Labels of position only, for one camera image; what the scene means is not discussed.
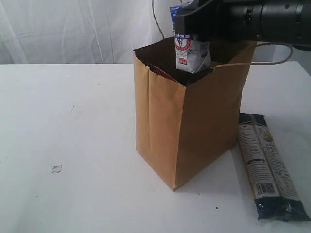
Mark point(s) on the brown coffee pouch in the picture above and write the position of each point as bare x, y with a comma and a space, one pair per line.
162, 73

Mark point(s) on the white curtain backdrop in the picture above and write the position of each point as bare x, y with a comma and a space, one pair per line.
80, 31

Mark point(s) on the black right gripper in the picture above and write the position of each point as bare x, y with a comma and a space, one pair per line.
229, 20

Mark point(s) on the brown paper bag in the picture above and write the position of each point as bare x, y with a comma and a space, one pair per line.
183, 127

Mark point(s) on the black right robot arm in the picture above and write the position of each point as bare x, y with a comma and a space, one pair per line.
274, 21

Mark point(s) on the milk carton blue white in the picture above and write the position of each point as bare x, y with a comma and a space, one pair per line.
192, 55

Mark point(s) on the torn label scrap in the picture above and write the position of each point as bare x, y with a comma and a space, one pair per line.
56, 169

